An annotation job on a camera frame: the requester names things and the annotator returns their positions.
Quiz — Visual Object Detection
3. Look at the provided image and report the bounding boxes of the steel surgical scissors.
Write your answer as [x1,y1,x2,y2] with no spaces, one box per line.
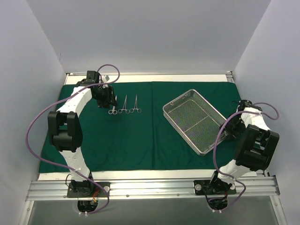
[108,105,118,115]

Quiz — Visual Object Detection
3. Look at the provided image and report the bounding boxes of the steel surgical forceps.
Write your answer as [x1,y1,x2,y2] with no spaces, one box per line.
[118,95,130,114]
[129,95,142,113]

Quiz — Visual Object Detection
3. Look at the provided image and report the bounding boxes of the metal wire mesh tray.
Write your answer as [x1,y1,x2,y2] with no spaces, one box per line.
[163,89,226,156]

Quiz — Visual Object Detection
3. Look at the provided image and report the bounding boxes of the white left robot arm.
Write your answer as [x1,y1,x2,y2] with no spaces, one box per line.
[47,86,117,196]

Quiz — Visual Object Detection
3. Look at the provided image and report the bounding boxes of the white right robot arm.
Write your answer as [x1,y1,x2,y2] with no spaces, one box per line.
[208,100,280,194]

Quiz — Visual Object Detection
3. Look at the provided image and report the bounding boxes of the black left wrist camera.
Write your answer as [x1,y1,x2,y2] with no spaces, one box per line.
[85,70,110,83]

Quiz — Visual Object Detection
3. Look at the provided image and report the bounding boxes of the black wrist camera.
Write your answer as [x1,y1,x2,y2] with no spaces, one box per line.
[230,99,253,112]
[85,70,110,83]

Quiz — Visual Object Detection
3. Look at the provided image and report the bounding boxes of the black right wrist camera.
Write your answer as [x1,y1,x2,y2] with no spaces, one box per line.
[230,99,253,112]

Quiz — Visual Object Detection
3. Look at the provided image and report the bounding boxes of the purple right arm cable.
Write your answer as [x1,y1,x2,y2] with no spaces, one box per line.
[205,102,280,210]

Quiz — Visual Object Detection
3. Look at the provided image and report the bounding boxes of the aluminium front frame rail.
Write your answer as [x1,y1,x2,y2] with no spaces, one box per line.
[26,177,280,201]

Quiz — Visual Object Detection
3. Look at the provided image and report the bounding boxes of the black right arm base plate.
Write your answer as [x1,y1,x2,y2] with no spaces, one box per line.
[193,180,237,195]

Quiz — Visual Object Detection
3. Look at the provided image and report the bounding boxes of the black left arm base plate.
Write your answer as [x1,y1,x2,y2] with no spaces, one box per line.
[67,180,107,198]

